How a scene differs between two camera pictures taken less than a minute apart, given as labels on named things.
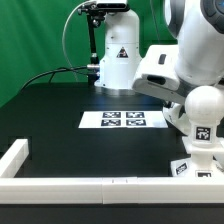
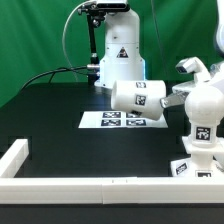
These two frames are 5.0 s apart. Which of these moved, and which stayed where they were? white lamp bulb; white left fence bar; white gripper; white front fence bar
Moved: white gripper
Stayed: white lamp bulb; white front fence bar; white left fence bar
